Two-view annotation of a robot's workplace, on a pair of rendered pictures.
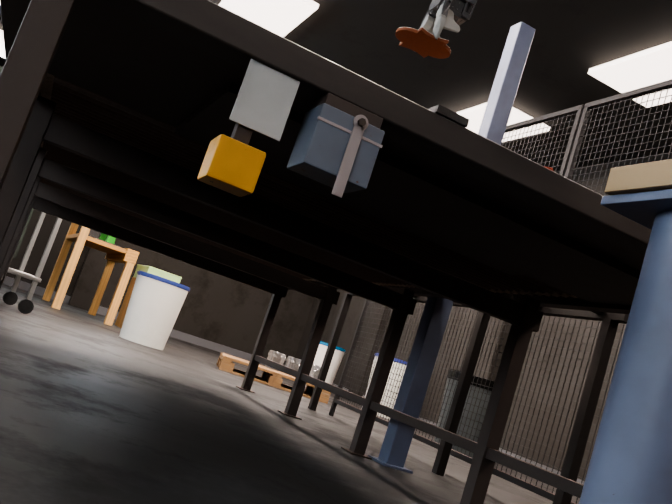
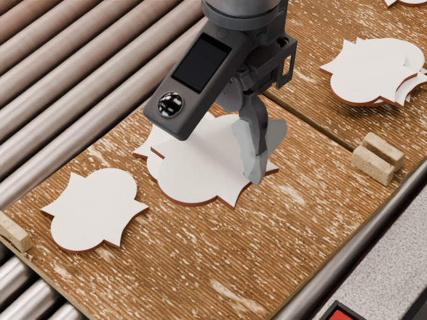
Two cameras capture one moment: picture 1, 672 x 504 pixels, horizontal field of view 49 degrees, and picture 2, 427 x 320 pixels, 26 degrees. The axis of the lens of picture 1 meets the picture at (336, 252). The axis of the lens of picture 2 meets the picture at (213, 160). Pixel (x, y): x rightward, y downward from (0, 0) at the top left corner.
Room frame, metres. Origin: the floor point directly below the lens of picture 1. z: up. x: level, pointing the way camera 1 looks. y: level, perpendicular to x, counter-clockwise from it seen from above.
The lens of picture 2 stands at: (1.08, 0.27, 1.89)
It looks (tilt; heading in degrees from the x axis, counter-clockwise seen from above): 50 degrees down; 330
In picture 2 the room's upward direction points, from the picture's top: straight up
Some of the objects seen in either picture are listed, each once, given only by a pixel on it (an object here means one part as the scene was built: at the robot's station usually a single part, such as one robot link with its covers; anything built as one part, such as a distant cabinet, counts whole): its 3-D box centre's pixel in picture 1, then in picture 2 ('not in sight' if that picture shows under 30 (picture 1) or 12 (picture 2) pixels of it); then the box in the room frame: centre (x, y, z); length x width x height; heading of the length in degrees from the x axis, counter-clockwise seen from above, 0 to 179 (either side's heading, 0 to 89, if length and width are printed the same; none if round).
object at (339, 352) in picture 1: (321, 366); not in sight; (9.85, -0.29, 0.30); 0.48 x 0.48 x 0.61
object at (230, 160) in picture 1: (245, 126); not in sight; (1.31, 0.23, 0.74); 0.09 x 0.08 x 0.24; 111
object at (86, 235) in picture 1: (125, 242); not in sight; (9.49, 2.58, 1.01); 1.57 x 1.40 x 2.03; 21
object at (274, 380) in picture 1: (274, 368); not in sight; (7.64, 0.22, 0.16); 1.14 x 0.79 x 0.32; 102
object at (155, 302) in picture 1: (152, 311); not in sight; (7.30, 1.50, 0.33); 0.53 x 0.53 x 0.65
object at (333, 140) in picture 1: (335, 151); not in sight; (1.38, 0.06, 0.77); 0.14 x 0.11 x 0.18; 111
